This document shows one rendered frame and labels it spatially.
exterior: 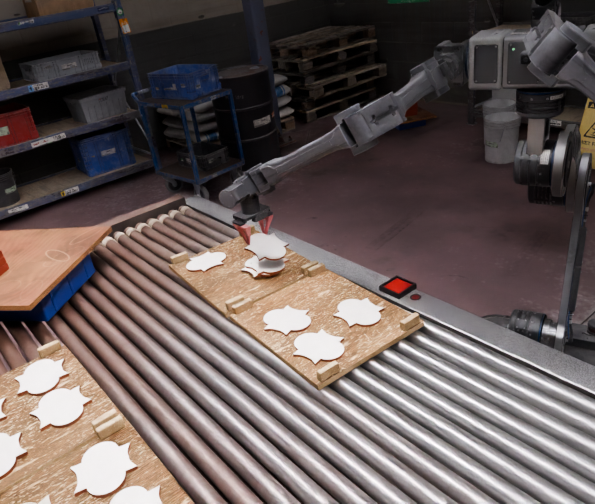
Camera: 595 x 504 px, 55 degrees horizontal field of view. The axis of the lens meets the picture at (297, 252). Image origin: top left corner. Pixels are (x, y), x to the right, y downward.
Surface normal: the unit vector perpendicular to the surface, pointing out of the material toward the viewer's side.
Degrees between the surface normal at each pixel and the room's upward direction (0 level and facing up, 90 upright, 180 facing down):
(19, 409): 0
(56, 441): 0
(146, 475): 0
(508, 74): 90
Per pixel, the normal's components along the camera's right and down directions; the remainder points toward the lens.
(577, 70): -0.55, 0.41
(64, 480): -0.13, -0.87
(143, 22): 0.64, 0.28
